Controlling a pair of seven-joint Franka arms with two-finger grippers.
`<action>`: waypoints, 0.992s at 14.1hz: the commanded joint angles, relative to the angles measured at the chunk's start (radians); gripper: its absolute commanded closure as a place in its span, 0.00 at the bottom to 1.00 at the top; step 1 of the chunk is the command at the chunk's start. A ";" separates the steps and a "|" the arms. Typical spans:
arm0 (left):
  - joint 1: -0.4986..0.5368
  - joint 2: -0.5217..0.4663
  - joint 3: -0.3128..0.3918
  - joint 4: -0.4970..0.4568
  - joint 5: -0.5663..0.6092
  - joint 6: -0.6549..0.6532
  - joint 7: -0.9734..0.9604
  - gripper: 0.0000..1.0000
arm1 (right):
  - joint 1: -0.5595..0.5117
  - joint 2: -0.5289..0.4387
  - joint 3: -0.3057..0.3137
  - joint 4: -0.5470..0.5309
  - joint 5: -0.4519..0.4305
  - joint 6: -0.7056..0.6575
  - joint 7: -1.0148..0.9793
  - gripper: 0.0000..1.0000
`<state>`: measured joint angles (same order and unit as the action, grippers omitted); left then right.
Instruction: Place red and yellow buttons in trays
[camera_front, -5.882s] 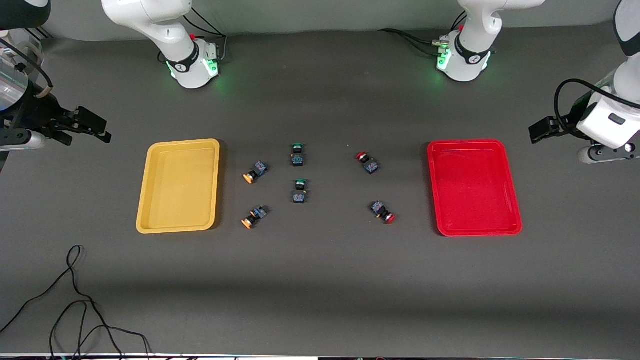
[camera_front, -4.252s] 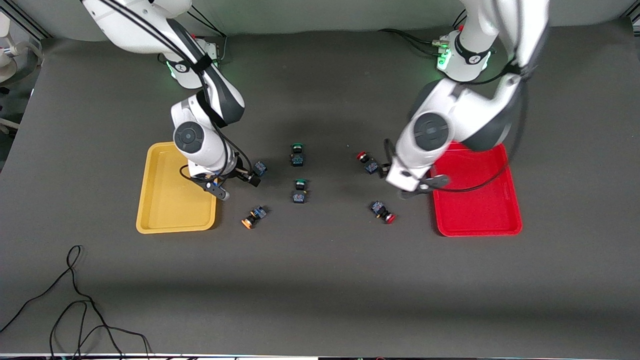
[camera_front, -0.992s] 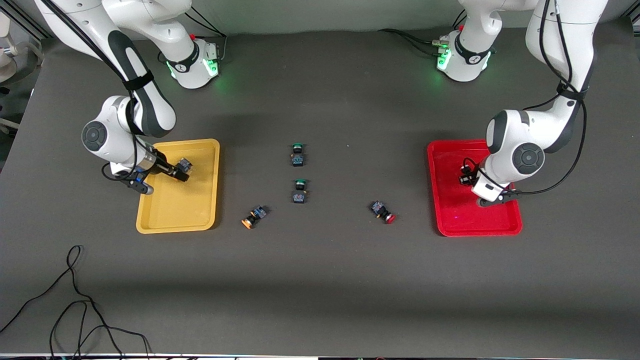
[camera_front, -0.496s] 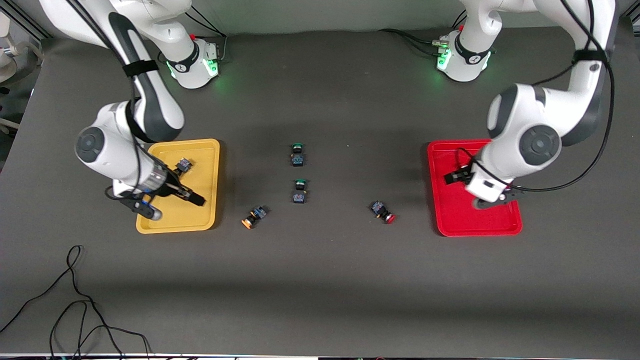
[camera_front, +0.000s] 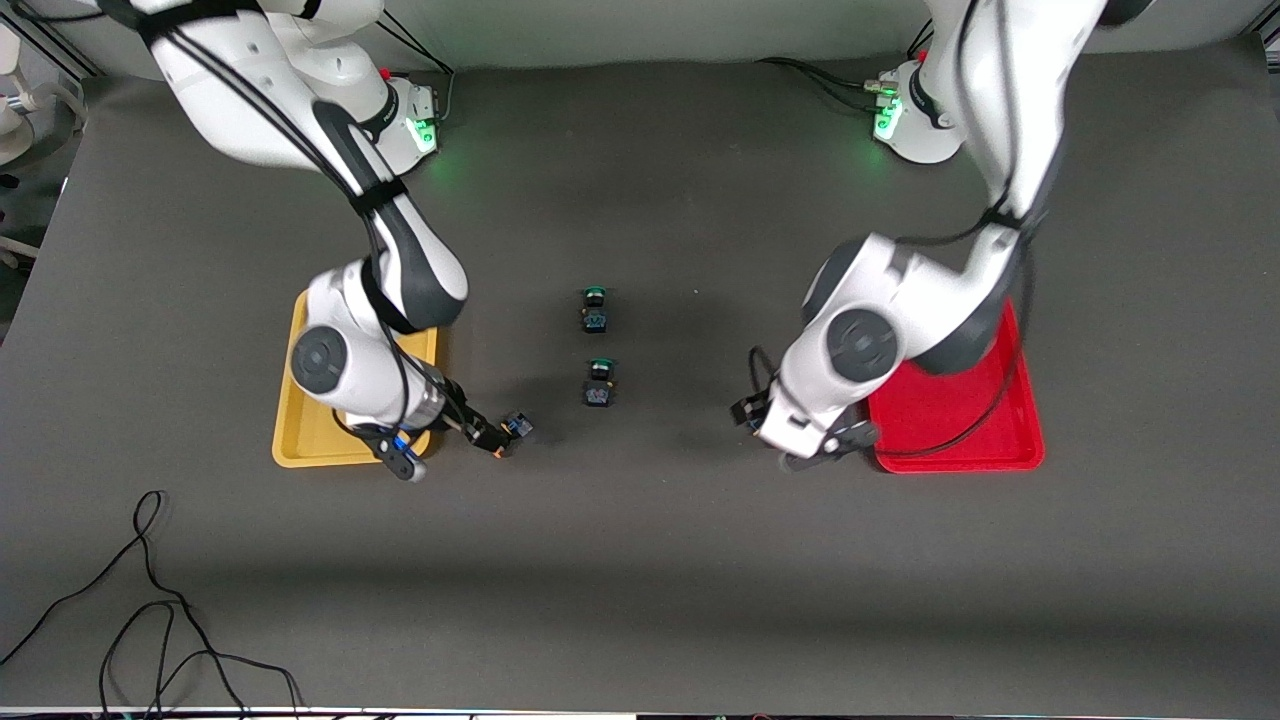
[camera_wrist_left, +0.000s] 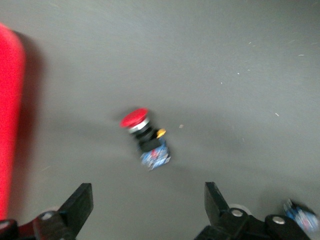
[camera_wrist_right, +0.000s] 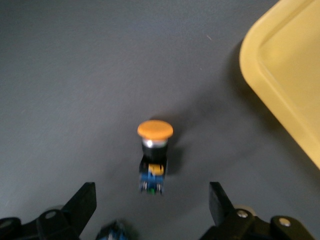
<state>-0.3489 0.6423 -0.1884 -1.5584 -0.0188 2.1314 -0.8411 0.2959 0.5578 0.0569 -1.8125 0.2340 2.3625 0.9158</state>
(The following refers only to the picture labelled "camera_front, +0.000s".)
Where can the yellow push button switch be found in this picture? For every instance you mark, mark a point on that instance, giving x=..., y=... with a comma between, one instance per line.
x=518, y=426

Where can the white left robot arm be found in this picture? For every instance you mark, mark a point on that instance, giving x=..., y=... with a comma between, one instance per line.
x=880, y=300

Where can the green push button switch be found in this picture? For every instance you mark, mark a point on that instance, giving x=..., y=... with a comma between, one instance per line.
x=599, y=392
x=596, y=318

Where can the yellow plastic tray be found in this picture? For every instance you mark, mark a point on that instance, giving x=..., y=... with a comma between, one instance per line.
x=300, y=440

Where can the red plastic tray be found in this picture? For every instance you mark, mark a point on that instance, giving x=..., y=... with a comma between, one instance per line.
x=930, y=430

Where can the white tubular frame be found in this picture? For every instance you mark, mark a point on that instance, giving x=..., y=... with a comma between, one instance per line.
x=10, y=50

